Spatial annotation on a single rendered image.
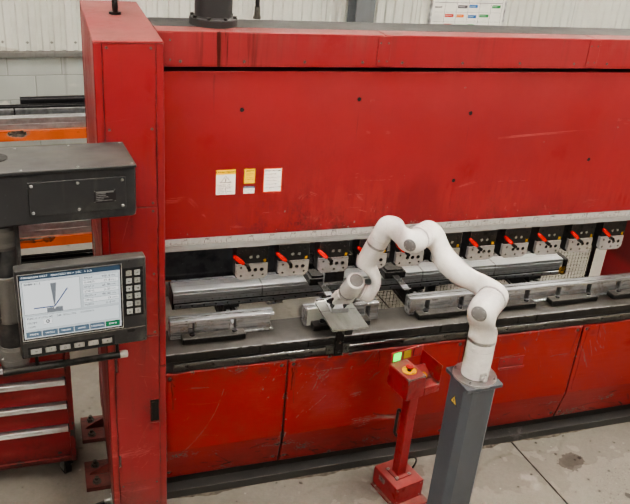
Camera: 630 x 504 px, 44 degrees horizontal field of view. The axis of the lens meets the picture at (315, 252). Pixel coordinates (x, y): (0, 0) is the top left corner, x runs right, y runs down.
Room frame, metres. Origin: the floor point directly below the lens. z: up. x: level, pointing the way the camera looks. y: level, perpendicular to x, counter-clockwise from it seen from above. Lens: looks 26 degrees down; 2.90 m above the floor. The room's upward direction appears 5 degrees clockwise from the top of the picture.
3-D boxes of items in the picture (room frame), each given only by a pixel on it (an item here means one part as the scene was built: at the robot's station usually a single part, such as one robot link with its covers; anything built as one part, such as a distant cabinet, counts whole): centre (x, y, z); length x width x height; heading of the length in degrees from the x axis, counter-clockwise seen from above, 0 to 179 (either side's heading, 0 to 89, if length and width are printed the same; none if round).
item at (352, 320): (3.22, -0.15, 1.00); 0.26 x 0.18 x 0.01; 20
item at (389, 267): (3.65, -0.44, 1.01); 0.26 x 0.12 x 0.05; 20
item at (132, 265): (2.44, 0.83, 1.42); 0.45 x 0.12 x 0.36; 116
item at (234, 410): (3.54, -0.73, 0.42); 3.00 x 0.21 x 0.83; 110
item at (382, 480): (3.13, -0.55, 0.06); 0.25 x 0.20 x 0.12; 33
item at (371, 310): (3.38, -0.15, 0.92); 0.39 x 0.06 x 0.10; 110
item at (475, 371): (2.80, -0.73, 1.09); 0.19 x 0.19 x 0.18
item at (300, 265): (3.28, 0.11, 1.26); 0.15 x 0.09 x 0.17; 110
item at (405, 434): (3.15, -0.54, 0.39); 0.05 x 0.05 x 0.54; 33
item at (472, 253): (3.62, -0.83, 1.26); 0.15 x 0.09 x 0.17; 110
